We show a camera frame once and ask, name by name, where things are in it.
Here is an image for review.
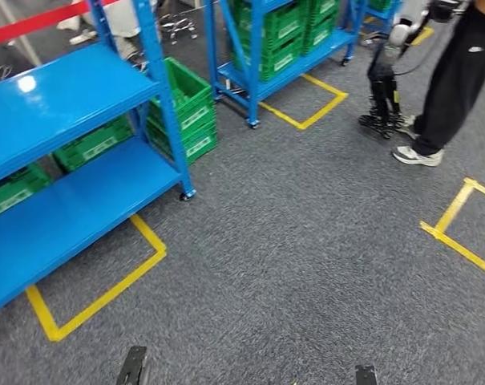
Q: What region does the blue metal shelf rack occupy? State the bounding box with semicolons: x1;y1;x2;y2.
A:
0;0;196;317

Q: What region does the green plastic crate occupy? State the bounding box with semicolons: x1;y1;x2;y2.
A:
0;161;53;221
53;114;134;172
145;119;219;166
232;34;305;83
306;0;341;27
302;15;339;57
148;57;215;136
230;0;307;48

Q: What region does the blue rack with crates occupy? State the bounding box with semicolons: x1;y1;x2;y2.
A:
203;0;403;130

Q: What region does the chrome stool base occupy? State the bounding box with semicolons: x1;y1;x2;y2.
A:
157;11;199;45

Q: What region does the black white humanoid robot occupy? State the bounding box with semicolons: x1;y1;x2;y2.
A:
358;0;431;140

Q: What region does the seated person by rack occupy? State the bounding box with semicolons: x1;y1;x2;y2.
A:
57;0;163;62

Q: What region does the person tending humanoid robot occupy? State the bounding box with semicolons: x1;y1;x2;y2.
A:
392;0;485;168

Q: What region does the long red barrier belt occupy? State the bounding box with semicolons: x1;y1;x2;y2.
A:
0;0;119;48

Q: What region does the yellow floor tape frame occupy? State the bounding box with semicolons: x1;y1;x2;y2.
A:
420;177;485;281
257;73;349;132

